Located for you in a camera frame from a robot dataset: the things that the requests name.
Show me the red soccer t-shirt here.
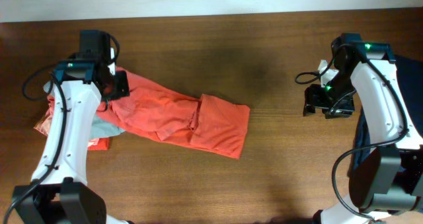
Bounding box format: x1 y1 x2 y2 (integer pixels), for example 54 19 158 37
96 72 250 159

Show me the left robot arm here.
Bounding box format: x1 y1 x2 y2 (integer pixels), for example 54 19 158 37
3 30 130 223

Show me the grey folded shirt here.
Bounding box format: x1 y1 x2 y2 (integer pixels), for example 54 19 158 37
44 82 124 143

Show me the pink folded garment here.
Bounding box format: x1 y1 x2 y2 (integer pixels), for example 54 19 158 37
34 95 55 136

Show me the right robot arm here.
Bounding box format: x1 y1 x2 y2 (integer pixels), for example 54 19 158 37
303 33 422 223

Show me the navy blue garment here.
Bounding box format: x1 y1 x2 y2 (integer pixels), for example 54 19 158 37
348 54 423 215

